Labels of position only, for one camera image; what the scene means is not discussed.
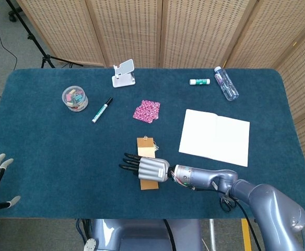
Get woven wooden folding screen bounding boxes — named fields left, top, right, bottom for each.
left=16, top=0, right=305, bottom=236

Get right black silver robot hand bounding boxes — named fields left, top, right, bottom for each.
left=119, top=153, right=171, bottom=182

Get pink patterned cloth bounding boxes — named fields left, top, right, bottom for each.
left=133, top=99, right=161, bottom=124

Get blue table mat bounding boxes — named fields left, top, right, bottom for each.
left=0, top=67, right=305, bottom=220

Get metal table leg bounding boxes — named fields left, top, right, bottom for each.
left=208, top=219, right=217, bottom=251

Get grey robot torso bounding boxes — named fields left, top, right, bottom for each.
left=83, top=219, right=203, bottom=251

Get black floor cable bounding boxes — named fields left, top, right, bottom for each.
left=0, top=0, right=18, bottom=70

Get black tripod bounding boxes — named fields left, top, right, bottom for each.
left=5, top=0, right=84, bottom=69

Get green white glue stick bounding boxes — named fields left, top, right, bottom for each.
left=189, top=78, right=211, bottom=86

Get white phone stand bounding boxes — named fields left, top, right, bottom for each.
left=112, top=59, right=137, bottom=88

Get clear jar of binder clips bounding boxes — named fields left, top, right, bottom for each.
left=61, top=85, right=89, bottom=112

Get green white marker pen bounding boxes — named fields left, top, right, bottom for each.
left=91, top=97, right=114, bottom=124

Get brown cream bookmark with tassel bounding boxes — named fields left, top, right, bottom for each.
left=136, top=135, right=160, bottom=190

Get clear plastic water bottle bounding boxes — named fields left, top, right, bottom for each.
left=214, top=66, right=240, bottom=101

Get open white notebook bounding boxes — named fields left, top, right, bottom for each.
left=178, top=109, right=251, bottom=167

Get black handled scissors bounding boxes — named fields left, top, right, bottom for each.
left=219, top=196, right=237, bottom=213

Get black chair caster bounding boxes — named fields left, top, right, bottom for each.
left=8, top=6, right=24, bottom=22

